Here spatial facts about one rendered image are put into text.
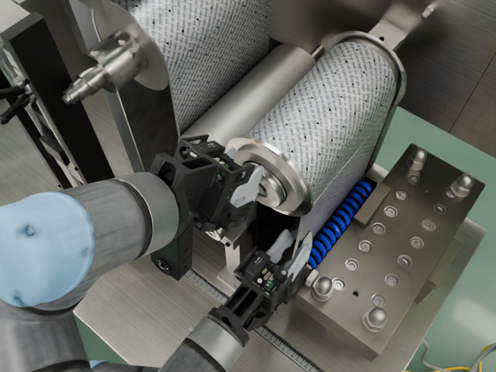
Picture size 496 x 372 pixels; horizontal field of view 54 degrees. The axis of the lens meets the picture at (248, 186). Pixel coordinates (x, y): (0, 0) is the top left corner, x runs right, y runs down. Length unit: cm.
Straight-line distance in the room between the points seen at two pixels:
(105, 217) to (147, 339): 60
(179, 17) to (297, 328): 59
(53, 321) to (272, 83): 52
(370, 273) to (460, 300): 123
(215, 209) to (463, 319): 164
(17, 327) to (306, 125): 41
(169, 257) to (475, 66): 53
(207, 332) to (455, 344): 143
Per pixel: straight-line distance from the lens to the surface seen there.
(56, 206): 37
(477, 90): 84
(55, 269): 35
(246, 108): 76
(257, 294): 69
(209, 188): 50
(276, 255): 78
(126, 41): 69
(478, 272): 215
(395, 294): 86
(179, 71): 69
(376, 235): 90
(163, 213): 43
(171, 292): 98
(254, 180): 58
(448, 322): 203
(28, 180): 118
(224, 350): 69
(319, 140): 65
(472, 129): 89
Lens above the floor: 182
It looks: 59 degrees down
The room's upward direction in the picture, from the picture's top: straight up
